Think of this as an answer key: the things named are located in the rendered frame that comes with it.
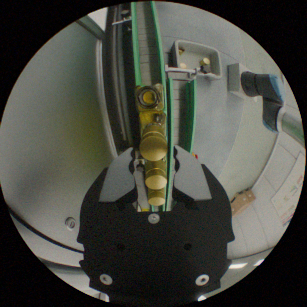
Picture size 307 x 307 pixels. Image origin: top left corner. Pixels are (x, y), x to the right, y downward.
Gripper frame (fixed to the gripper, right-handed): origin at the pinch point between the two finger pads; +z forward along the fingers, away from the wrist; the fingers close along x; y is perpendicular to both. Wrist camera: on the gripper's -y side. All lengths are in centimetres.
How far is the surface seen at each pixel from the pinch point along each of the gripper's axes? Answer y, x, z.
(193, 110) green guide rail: -2.6, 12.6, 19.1
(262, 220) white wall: 269, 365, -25
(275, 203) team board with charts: 185, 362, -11
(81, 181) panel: 4.4, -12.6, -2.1
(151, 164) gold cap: 4.0, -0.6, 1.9
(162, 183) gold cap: 5.7, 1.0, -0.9
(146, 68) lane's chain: -18.6, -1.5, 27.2
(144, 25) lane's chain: -42, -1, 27
